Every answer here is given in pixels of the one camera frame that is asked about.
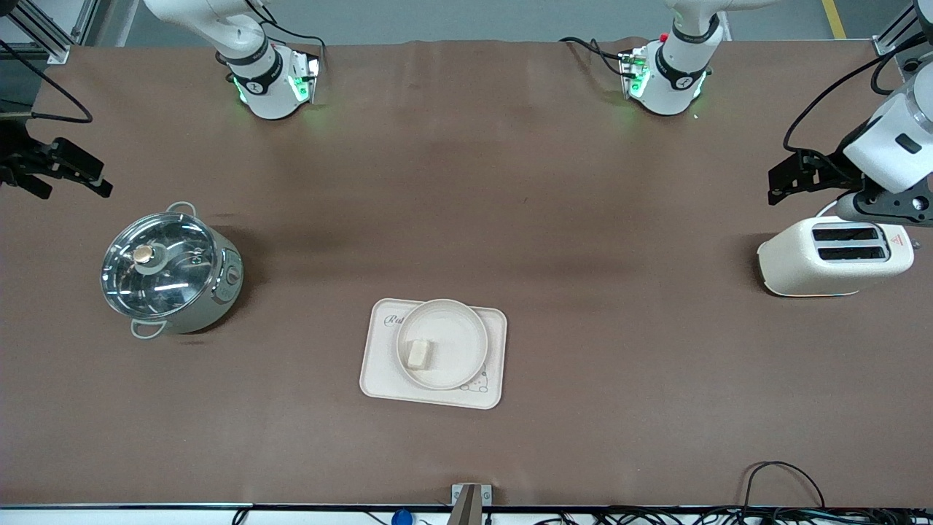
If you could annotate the grey metal camera bracket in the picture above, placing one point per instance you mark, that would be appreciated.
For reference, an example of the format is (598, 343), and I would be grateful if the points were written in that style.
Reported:
(470, 503)

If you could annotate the aluminium frame profile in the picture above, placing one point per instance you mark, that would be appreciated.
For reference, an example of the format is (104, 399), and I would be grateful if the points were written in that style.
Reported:
(55, 36)

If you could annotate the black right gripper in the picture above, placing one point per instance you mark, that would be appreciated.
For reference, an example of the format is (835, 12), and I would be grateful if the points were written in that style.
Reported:
(16, 160)

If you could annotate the round cream plate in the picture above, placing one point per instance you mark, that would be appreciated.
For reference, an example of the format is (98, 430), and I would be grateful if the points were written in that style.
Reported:
(455, 335)

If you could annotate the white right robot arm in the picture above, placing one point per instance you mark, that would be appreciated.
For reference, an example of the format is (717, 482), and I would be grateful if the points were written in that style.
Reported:
(266, 87)

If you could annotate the cream two-slot toaster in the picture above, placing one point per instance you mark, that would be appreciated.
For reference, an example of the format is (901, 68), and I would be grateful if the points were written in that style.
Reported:
(824, 271)

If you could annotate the steel pot with glass lid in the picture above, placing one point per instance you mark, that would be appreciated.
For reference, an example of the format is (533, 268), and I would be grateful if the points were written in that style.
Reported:
(211, 292)

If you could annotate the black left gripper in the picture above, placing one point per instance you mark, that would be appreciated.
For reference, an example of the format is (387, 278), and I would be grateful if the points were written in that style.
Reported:
(822, 168)

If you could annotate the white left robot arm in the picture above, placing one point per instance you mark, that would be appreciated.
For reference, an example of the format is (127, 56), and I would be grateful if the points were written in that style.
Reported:
(674, 80)

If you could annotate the blue round cap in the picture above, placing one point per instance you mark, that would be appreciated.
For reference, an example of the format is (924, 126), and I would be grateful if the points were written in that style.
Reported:
(401, 518)

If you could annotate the glass pot lid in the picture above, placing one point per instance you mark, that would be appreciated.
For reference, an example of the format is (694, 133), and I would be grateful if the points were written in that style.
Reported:
(157, 266)

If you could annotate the pale steamed bun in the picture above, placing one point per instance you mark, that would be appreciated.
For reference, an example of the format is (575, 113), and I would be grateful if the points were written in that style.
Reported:
(420, 355)

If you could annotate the cream rabbit print tray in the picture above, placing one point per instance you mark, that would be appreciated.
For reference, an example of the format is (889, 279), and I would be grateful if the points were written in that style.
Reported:
(379, 379)

